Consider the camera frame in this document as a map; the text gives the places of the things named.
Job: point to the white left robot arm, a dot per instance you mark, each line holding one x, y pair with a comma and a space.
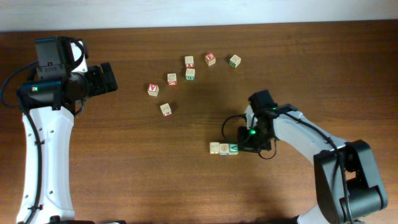
52, 96

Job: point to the wooden block red bottom edge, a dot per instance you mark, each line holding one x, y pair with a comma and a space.
165, 109

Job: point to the wooden block red X side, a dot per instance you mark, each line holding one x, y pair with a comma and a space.
189, 61

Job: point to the wooden block blue side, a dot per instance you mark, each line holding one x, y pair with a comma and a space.
223, 149

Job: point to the wooden block green corner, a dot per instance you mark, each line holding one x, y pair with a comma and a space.
234, 61

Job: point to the wooden block green side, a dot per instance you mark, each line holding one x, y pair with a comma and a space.
190, 74

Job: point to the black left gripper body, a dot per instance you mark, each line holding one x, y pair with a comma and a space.
95, 83

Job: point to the green letter V block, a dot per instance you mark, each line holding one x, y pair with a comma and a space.
233, 149

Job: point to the wooden block yellow side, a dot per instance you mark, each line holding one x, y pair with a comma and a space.
214, 148

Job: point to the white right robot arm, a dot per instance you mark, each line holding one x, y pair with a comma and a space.
347, 179

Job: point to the red letter A block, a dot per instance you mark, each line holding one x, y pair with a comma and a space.
153, 89

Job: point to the red letter E block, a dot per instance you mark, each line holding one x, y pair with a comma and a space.
210, 59

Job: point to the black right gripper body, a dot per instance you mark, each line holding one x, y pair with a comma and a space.
245, 142

